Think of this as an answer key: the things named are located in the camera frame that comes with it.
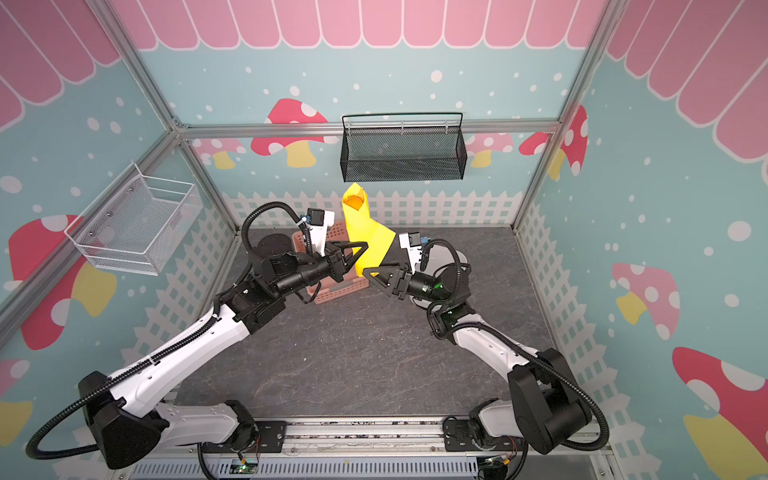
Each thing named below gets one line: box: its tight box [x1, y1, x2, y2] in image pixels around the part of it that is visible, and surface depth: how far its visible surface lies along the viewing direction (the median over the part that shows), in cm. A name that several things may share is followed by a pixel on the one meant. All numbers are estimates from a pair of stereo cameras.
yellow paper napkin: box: [342, 182, 396, 278], surface depth 64 cm
